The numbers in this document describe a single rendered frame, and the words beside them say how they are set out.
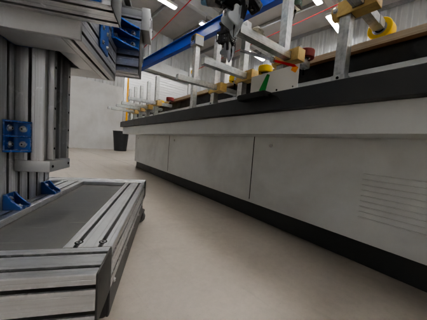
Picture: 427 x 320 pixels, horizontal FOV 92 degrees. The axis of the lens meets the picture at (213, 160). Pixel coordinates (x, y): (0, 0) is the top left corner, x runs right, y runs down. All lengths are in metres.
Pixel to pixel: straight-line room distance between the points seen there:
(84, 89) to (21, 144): 8.02
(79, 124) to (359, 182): 8.31
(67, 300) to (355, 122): 0.86
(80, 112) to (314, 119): 8.20
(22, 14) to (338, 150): 1.12
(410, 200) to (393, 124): 0.32
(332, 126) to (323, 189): 0.35
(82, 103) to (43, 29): 8.02
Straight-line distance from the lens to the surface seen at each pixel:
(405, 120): 0.81
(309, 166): 1.13
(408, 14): 9.09
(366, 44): 1.11
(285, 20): 1.12
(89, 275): 0.43
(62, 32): 0.69
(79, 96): 8.71
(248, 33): 0.85
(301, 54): 1.02
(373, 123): 0.83
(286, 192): 1.20
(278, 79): 1.02
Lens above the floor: 0.45
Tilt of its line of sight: 4 degrees down
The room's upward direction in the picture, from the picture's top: 4 degrees clockwise
